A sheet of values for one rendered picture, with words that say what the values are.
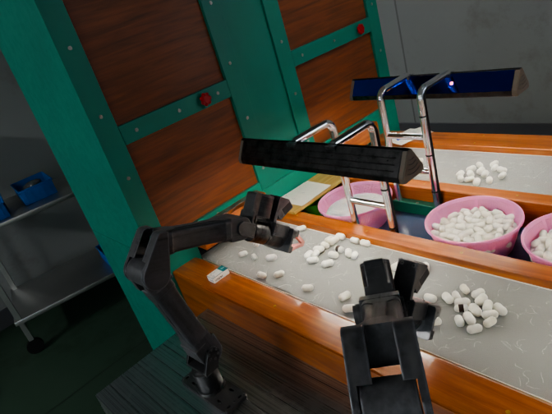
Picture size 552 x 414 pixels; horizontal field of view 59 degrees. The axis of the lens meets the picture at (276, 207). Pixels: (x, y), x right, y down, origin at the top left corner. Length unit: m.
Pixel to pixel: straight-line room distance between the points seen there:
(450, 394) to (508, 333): 0.22
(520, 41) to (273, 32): 2.28
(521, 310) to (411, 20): 3.19
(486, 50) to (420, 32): 0.53
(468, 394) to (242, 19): 1.35
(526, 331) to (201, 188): 1.07
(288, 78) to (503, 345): 1.21
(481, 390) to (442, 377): 0.07
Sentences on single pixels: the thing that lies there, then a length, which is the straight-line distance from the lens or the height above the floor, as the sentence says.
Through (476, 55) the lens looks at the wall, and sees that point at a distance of 3.96.
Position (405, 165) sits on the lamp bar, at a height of 1.08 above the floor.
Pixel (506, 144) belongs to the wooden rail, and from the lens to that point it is 1.96.
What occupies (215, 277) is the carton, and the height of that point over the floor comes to 0.78.
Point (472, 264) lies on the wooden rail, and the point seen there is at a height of 0.76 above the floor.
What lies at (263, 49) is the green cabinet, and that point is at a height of 1.31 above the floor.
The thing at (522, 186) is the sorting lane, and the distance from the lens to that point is 1.71.
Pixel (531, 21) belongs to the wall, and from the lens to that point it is 3.77.
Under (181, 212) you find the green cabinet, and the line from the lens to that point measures 1.66.
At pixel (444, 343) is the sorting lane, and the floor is 0.74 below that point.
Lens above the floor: 1.52
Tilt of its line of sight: 24 degrees down
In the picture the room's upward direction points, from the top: 18 degrees counter-clockwise
